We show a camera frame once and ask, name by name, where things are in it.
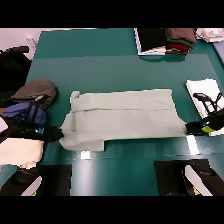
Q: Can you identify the white garment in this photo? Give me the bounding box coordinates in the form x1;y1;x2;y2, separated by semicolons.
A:
195;27;224;44
185;77;224;137

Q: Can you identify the grey-brown garment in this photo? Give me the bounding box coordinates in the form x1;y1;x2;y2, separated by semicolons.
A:
166;27;198;44

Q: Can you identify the white shirt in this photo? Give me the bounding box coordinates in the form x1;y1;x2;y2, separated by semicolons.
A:
58;88;188;153

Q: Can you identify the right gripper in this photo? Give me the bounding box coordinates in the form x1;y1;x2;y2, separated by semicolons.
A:
184;121;206;136

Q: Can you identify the red garment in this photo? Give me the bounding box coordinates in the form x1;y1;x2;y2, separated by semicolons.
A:
165;43;191;55

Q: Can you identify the dark green garment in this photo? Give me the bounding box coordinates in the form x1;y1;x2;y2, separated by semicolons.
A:
165;35;196;48

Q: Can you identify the brown garment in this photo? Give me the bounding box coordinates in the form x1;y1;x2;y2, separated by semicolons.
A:
10;78;59;108

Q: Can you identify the cream garment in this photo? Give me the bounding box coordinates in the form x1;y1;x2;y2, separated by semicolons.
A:
0;137;45;170

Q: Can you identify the black garment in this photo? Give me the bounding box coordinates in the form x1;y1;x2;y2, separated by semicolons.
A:
136;27;168;54

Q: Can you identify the blue garment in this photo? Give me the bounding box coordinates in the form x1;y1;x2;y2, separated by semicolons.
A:
2;101;48;127

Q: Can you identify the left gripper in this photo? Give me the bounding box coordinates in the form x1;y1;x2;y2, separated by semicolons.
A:
41;124;65;143

